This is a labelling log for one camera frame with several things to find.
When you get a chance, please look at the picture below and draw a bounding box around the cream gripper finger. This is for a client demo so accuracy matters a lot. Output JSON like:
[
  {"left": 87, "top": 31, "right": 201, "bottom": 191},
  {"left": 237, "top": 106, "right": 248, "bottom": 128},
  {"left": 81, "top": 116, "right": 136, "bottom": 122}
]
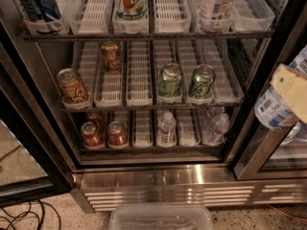
[{"left": 271, "top": 64, "right": 307, "bottom": 123}]

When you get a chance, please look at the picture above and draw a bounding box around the blue label plastic bottle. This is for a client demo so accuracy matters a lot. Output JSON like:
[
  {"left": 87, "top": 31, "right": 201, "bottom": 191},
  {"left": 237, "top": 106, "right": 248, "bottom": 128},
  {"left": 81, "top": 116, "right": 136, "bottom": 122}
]
[{"left": 254, "top": 45, "right": 307, "bottom": 130}]

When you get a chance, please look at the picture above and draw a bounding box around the water bottle right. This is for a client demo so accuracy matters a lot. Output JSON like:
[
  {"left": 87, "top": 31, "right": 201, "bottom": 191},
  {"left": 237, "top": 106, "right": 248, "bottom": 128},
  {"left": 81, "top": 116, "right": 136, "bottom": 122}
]
[{"left": 202, "top": 107, "right": 230, "bottom": 146}]

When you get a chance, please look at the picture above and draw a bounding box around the water bottle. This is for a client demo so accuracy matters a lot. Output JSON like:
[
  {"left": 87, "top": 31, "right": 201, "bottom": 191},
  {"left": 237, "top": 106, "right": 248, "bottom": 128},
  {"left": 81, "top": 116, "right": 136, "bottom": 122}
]
[
  {"left": 156, "top": 111, "right": 177, "bottom": 148},
  {"left": 202, "top": 107, "right": 230, "bottom": 146}
]

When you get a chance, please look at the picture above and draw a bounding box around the white blue labelled bottle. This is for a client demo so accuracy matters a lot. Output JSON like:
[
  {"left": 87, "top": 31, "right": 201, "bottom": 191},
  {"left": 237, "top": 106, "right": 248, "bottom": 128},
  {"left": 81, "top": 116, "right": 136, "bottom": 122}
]
[{"left": 199, "top": 0, "right": 234, "bottom": 33}]

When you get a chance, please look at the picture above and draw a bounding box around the water bottle centre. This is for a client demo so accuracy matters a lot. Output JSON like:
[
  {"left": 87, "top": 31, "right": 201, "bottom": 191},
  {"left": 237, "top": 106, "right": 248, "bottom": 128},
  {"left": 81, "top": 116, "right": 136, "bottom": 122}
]
[{"left": 156, "top": 111, "right": 177, "bottom": 148}]

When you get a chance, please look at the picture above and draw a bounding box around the steel fridge vent grille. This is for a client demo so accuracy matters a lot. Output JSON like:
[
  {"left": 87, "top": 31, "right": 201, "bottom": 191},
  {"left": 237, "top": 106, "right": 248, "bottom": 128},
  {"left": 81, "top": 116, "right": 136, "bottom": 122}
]
[{"left": 71, "top": 179, "right": 307, "bottom": 214}]

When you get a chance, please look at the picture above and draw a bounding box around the blue white bottle far left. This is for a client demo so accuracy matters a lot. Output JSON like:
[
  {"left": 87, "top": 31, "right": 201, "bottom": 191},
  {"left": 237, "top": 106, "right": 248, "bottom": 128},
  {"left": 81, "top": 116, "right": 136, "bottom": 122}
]
[{"left": 19, "top": 0, "right": 62, "bottom": 35}]

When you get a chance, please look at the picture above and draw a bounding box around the fridge open glass door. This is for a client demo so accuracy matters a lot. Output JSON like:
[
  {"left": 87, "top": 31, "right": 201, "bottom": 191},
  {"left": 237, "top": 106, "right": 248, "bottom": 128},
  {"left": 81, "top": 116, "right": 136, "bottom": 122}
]
[{"left": 0, "top": 24, "right": 73, "bottom": 207}]

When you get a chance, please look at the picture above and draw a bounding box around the green can right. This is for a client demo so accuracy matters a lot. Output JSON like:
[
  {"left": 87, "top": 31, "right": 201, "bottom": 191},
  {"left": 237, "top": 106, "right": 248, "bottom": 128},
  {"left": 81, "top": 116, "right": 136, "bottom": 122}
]
[{"left": 188, "top": 64, "right": 215, "bottom": 104}]

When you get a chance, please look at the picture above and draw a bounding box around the green can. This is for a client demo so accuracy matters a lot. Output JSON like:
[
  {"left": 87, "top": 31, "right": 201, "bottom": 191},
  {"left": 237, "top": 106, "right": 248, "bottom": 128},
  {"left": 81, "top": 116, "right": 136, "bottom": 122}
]
[
  {"left": 157, "top": 63, "right": 182, "bottom": 104},
  {"left": 188, "top": 64, "right": 215, "bottom": 104}
]

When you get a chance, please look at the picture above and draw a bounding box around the green can left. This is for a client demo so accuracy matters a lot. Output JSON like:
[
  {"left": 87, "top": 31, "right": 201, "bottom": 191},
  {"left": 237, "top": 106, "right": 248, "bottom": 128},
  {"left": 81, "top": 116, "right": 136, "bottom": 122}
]
[{"left": 157, "top": 63, "right": 182, "bottom": 104}]

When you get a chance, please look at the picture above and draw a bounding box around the gold can rear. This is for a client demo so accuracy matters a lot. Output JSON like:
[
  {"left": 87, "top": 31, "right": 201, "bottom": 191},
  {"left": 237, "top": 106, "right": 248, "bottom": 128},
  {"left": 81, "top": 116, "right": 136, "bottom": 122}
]
[{"left": 100, "top": 40, "right": 122, "bottom": 74}]

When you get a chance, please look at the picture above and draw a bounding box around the gold can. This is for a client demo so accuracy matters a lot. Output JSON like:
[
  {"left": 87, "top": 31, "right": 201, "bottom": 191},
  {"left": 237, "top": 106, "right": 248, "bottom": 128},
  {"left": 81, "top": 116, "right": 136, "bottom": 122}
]
[
  {"left": 100, "top": 40, "right": 122, "bottom": 74},
  {"left": 57, "top": 68, "right": 89, "bottom": 109}
]

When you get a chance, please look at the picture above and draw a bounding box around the red can front right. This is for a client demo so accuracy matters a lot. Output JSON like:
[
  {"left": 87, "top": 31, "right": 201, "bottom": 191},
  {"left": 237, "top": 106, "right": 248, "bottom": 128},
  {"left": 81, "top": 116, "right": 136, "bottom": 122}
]
[{"left": 107, "top": 121, "right": 128, "bottom": 148}]

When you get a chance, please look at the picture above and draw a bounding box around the red can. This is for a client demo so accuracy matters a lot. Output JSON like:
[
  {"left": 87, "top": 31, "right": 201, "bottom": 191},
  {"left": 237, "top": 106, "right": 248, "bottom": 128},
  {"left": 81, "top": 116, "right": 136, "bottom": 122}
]
[
  {"left": 85, "top": 111, "right": 105, "bottom": 130},
  {"left": 81, "top": 122, "right": 104, "bottom": 150},
  {"left": 107, "top": 121, "right": 128, "bottom": 148}
]

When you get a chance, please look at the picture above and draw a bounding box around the red can rear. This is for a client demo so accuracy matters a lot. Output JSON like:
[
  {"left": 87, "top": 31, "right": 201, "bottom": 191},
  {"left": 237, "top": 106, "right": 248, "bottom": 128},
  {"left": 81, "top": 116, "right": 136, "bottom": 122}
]
[{"left": 85, "top": 111, "right": 105, "bottom": 130}]

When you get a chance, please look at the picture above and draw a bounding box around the red can front left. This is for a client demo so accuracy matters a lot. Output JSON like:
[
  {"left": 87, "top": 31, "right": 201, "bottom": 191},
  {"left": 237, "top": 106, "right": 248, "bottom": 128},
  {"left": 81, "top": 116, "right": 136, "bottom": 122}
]
[{"left": 81, "top": 122, "right": 104, "bottom": 150}]

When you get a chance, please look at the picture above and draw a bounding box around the clear plastic bin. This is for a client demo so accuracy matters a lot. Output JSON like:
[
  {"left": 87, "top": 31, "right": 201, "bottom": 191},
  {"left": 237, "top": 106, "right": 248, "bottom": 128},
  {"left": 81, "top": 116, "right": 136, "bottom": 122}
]
[{"left": 108, "top": 204, "right": 214, "bottom": 230}]

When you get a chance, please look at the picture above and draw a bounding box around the gold can front left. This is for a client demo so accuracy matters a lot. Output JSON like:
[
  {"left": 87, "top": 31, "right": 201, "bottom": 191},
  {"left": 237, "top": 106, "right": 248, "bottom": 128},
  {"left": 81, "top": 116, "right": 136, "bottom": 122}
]
[{"left": 57, "top": 68, "right": 89, "bottom": 109}]

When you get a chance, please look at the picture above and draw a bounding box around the orange cable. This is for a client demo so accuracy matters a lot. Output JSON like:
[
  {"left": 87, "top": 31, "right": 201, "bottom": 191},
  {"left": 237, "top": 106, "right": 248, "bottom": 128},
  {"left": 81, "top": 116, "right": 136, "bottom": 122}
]
[{"left": 267, "top": 204, "right": 307, "bottom": 222}]

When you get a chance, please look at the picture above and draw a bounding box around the top wire shelf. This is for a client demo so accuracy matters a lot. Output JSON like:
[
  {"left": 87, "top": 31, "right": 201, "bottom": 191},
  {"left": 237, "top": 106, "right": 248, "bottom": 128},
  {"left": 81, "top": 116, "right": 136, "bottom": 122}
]
[{"left": 22, "top": 31, "right": 274, "bottom": 42}]

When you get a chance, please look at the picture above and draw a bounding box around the wire shelf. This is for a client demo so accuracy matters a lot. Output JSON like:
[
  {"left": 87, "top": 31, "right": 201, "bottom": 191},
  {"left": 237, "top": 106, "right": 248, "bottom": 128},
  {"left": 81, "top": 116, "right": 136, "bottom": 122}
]
[
  {"left": 60, "top": 103, "right": 242, "bottom": 113},
  {"left": 22, "top": 31, "right": 274, "bottom": 42}
]

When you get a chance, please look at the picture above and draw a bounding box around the middle wire shelf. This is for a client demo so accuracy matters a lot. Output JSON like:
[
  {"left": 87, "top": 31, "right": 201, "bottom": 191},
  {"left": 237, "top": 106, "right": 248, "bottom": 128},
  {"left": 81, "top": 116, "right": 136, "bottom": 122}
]
[{"left": 60, "top": 103, "right": 242, "bottom": 113}]

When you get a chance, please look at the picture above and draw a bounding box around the black cable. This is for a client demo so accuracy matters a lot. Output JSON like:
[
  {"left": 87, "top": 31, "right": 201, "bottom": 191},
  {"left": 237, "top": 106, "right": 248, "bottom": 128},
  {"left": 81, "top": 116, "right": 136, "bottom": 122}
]
[{"left": 0, "top": 199, "right": 62, "bottom": 230}]

